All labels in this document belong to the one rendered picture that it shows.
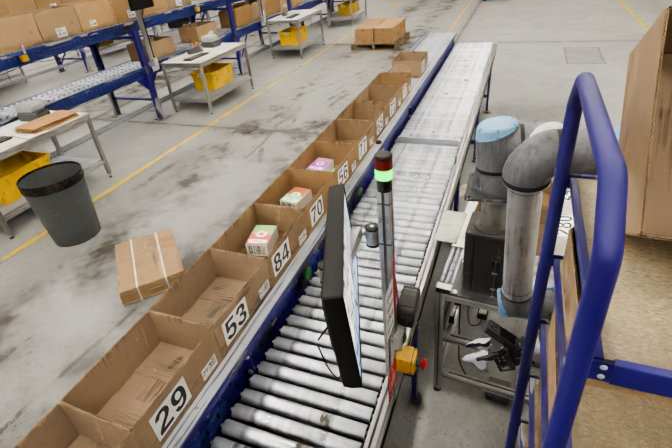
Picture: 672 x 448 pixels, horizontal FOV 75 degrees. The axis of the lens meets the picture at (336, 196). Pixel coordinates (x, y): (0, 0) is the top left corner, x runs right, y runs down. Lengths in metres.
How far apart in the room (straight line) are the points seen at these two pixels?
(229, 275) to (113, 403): 0.67
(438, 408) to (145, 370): 1.51
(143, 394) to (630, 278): 1.52
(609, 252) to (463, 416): 2.17
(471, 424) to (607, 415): 1.80
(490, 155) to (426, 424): 1.46
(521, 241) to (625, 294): 0.63
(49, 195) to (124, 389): 2.76
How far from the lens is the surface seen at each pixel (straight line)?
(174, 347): 1.89
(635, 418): 0.84
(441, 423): 2.59
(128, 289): 3.59
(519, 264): 1.38
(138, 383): 1.84
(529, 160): 1.15
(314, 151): 2.91
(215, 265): 2.09
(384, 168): 1.21
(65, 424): 1.75
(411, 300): 1.57
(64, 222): 4.51
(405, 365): 1.69
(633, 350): 0.64
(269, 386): 1.84
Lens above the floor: 2.19
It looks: 31 degrees down
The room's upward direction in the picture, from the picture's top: 6 degrees counter-clockwise
